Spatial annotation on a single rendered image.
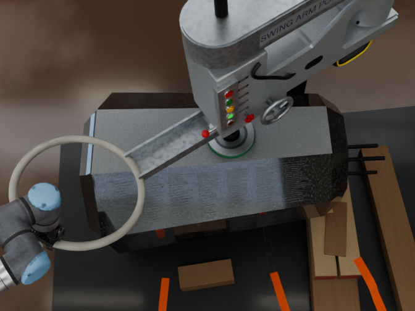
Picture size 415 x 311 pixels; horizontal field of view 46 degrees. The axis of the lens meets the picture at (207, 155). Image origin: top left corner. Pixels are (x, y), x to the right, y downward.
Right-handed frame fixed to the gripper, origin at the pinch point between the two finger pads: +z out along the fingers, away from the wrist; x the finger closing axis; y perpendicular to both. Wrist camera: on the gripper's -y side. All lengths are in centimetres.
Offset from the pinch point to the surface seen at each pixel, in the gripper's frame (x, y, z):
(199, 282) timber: 57, 58, 83
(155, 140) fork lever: 55, 13, -12
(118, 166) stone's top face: 56, -1, 21
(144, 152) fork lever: 51, 11, -7
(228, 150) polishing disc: 78, 39, -1
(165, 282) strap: 55, 42, 100
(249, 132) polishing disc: 89, 43, -6
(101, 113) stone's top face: 76, -23, 19
